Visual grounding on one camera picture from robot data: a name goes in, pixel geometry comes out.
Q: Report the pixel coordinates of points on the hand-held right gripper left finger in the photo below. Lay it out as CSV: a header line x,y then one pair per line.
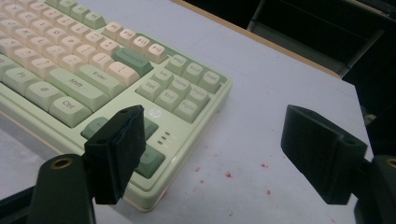
x,y
115,155

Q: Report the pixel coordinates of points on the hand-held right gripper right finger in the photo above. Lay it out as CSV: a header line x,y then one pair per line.
x,y
320,155

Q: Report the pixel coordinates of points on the green and cream keyboard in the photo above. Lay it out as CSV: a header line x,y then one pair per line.
x,y
77,84

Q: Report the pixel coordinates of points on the white table cover sheet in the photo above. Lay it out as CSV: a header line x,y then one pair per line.
x,y
264,93

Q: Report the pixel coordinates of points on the black metal stand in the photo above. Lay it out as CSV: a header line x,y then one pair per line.
x,y
373,77

